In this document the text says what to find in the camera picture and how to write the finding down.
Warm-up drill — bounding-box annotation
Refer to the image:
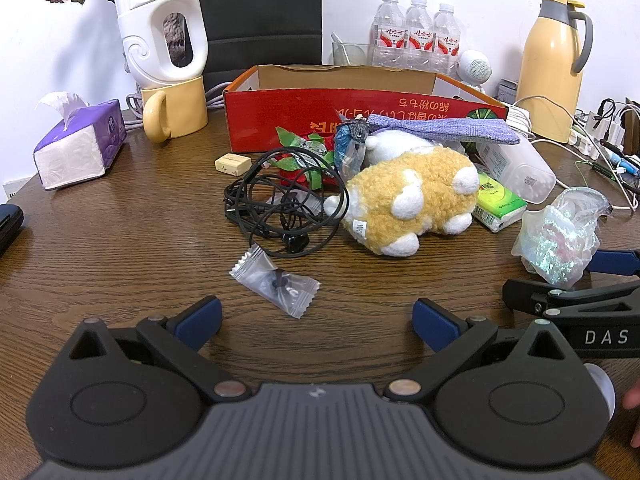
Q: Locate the black earphone cable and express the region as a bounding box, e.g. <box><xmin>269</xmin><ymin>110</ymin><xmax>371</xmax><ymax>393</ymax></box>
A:
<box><xmin>222</xmin><ymin>148</ymin><xmax>350</xmax><ymax>260</ymax></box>

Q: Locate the yellow thermos jug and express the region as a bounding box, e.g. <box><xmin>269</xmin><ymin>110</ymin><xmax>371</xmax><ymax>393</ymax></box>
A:
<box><xmin>515</xmin><ymin>0</ymin><xmax>594</xmax><ymax>142</ymax></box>

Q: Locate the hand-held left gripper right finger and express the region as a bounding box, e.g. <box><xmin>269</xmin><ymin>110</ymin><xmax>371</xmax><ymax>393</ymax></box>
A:
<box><xmin>385</xmin><ymin>298</ymin><xmax>581</xmax><ymax>403</ymax></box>

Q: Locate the white round speaker toy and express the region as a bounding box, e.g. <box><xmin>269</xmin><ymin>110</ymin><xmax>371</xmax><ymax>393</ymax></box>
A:
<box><xmin>456</xmin><ymin>49</ymin><xmax>493</xmax><ymax>92</ymax></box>

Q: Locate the yellow and white plush toy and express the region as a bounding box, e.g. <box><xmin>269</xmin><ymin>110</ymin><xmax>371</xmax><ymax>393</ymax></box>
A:
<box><xmin>324</xmin><ymin>129</ymin><xmax>480</xmax><ymax>259</ymax></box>

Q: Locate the yellow mug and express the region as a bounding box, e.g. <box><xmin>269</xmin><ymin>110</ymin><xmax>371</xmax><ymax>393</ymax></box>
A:
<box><xmin>141</xmin><ymin>75</ymin><xmax>209</xmax><ymax>144</ymax></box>

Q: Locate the iridescent plastic bag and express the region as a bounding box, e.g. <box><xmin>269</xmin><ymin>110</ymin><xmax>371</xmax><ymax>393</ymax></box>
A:
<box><xmin>511</xmin><ymin>187</ymin><xmax>613</xmax><ymax>290</ymax></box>

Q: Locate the white power strip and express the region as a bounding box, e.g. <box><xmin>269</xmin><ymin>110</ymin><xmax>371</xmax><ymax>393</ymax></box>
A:
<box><xmin>569</xmin><ymin>109</ymin><xmax>628</xmax><ymax>157</ymax></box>

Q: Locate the purple knitted pouch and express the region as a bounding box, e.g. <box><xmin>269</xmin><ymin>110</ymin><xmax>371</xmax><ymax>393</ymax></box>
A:
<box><xmin>367</xmin><ymin>113</ymin><xmax>522</xmax><ymax>146</ymax></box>

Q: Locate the small beige block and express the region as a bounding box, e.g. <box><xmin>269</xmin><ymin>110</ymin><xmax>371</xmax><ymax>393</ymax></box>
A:
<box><xmin>214</xmin><ymin>153</ymin><xmax>252</xmax><ymax>177</ymax></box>

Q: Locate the purple tissue pack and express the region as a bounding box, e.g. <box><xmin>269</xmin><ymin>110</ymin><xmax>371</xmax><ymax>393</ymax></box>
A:
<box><xmin>33</xmin><ymin>92</ymin><xmax>128</xmax><ymax>191</ymax></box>

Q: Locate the grey small box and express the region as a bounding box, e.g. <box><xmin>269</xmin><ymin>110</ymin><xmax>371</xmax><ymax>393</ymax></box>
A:
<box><xmin>495</xmin><ymin>78</ymin><xmax>521</xmax><ymax>105</ymax></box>

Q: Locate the white detergent bottle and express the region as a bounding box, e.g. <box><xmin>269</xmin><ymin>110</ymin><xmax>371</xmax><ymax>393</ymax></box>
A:
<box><xmin>109</xmin><ymin>0</ymin><xmax>209</xmax><ymax>90</ymax></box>

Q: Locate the clear water bottle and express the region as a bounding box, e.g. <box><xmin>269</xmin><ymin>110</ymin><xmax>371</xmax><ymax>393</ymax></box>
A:
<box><xmin>402</xmin><ymin>0</ymin><xmax>435</xmax><ymax>72</ymax></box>
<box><xmin>370</xmin><ymin>0</ymin><xmax>407</xmax><ymax>69</ymax></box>
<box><xmin>430</xmin><ymin>3</ymin><xmax>462</xmax><ymax>78</ymax></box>

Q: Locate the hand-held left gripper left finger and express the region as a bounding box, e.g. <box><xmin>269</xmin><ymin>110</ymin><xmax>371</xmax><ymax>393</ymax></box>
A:
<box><xmin>67</xmin><ymin>296</ymin><xmax>251</xmax><ymax>403</ymax></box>

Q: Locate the clear cotton swab box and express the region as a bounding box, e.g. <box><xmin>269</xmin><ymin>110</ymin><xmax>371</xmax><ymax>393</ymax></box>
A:
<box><xmin>475</xmin><ymin>137</ymin><xmax>557</xmax><ymax>205</ymax></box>

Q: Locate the red green ribbon flower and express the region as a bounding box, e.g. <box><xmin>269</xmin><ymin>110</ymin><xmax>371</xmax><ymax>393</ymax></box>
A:
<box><xmin>275</xmin><ymin>126</ymin><xmax>346</xmax><ymax>187</ymax></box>

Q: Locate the green tissue packet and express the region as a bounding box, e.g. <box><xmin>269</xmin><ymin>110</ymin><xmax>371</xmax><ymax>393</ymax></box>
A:
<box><xmin>471</xmin><ymin>171</ymin><xmax>529</xmax><ymax>233</ymax></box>

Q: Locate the black chair back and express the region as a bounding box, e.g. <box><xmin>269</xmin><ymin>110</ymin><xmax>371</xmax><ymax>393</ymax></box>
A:
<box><xmin>191</xmin><ymin>0</ymin><xmax>324</xmax><ymax>92</ymax></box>

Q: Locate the person's right hand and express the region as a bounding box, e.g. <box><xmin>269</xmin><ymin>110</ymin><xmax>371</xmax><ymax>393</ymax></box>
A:
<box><xmin>623</xmin><ymin>384</ymin><xmax>640</xmax><ymax>449</ymax></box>

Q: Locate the blue pen tool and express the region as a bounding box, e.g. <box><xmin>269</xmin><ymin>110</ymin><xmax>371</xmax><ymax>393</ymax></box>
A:
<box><xmin>599</xmin><ymin>141</ymin><xmax>640</xmax><ymax>177</ymax></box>

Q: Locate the red cardboard box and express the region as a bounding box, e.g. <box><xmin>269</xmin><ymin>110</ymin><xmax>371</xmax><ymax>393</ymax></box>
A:
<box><xmin>222</xmin><ymin>64</ymin><xmax>510</xmax><ymax>155</ymax></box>

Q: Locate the blue crinkled wrapper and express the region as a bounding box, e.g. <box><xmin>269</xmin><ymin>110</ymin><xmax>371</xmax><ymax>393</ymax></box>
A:
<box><xmin>334</xmin><ymin>120</ymin><xmax>371</xmax><ymax>181</ymax></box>

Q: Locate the dark flat case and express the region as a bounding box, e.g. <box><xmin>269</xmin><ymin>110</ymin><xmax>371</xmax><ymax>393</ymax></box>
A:
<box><xmin>0</xmin><ymin>203</ymin><xmax>25</xmax><ymax>257</ymax></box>

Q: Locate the white charger with cable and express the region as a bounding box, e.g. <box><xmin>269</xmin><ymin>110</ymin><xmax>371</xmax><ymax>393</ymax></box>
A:
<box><xmin>500</xmin><ymin>95</ymin><xmax>576</xmax><ymax>147</ymax></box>

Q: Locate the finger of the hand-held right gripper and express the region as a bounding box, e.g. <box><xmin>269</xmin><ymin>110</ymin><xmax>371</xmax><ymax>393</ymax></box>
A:
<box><xmin>586</xmin><ymin>249</ymin><xmax>640</xmax><ymax>277</ymax></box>
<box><xmin>502</xmin><ymin>278</ymin><xmax>640</xmax><ymax>319</ymax></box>

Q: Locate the small clear sachet packet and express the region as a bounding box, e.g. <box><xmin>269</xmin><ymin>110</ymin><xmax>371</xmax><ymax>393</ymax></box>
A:
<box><xmin>229</xmin><ymin>243</ymin><xmax>322</xmax><ymax>319</ymax></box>

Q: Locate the clear glass cup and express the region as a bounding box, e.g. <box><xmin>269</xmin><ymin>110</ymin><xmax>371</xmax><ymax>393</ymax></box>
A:
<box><xmin>330</xmin><ymin>32</ymin><xmax>373</xmax><ymax>67</ymax></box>

